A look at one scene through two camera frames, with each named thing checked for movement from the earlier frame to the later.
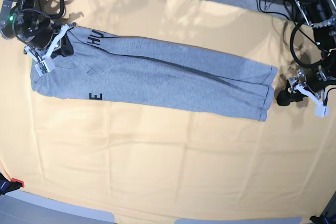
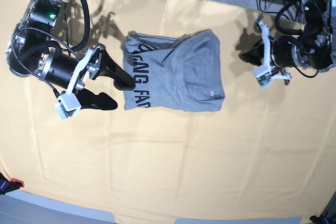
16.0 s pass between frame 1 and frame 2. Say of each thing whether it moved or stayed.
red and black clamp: stayed
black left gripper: moved
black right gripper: moved
